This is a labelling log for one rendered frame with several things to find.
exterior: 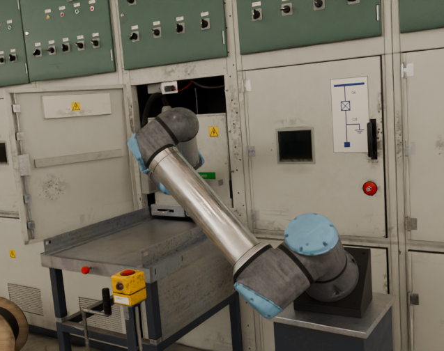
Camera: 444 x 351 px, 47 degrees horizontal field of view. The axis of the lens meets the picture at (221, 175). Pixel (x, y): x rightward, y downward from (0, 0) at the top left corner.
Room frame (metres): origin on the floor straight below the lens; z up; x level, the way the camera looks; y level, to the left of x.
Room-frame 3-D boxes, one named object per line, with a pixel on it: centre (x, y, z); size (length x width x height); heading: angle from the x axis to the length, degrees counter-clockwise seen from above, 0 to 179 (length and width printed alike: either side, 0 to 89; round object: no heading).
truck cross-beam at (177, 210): (2.64, 0.16, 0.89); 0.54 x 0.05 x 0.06; 58
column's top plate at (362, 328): (1.63, -0.34, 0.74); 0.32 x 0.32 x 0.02; 56
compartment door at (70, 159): (2.61, 0.73, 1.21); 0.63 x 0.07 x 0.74; 127
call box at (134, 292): (1.66, 0.34, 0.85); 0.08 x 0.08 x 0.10; 58
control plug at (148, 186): (2.68, 0.38, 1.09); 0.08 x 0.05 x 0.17; 148
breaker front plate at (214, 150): (2.63, 0.17, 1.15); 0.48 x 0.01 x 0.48; 58
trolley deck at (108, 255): (2.31, 0.37, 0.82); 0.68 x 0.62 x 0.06; 148
